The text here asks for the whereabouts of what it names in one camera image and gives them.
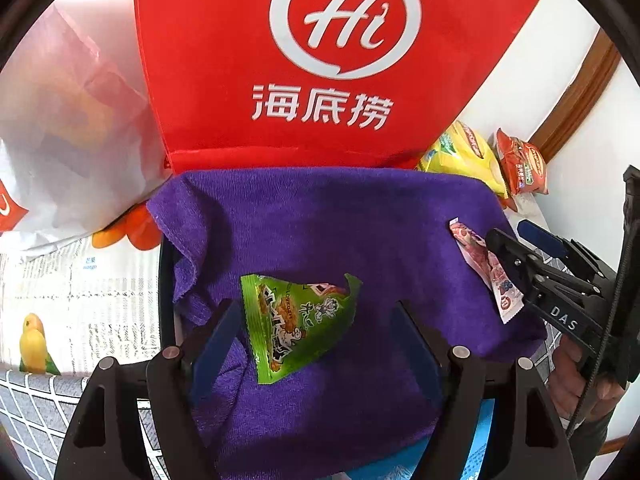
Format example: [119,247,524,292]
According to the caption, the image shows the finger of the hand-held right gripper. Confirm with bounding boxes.
[516,219,617,283]
[486,227,557,292]

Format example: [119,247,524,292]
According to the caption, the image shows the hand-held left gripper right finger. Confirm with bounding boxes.
[392,300,583,480]

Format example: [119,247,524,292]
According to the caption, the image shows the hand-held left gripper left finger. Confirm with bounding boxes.
[55,299,251,480]

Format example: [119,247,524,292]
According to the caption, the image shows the pink snack packet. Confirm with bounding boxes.
[448,217,525,325]

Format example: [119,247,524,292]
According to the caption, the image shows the green triangular snack packet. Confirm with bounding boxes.
[240,272,363,386]

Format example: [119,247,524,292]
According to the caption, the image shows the person's right forearm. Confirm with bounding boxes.
[567,410,621,468]

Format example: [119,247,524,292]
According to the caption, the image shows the person's right hand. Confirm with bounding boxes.
[549,337,627,427]

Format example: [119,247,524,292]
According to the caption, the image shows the orange snack packet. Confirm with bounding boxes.
[492,127,551,197]

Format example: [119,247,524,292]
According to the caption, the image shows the yellow snack packet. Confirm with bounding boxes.
[415,121,510,200]

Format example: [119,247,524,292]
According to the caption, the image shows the blue tissue pack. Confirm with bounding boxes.
[357,397,498,480]

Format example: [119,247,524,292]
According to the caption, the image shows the printed fruit sheet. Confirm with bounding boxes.
[0,205,173,376]

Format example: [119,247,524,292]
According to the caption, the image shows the brown wooden trim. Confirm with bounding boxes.
[527,35,623,166]

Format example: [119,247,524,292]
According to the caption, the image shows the purple towel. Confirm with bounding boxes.
[146,166,548,480]

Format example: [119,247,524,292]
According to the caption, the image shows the grey grid bed sheet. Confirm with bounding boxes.
[0,255,571,480]

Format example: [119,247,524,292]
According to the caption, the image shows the white shopping bag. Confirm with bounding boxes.
[0,2,173,256]

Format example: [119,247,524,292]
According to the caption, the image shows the red logo bag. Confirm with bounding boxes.
[134,0,553,173]

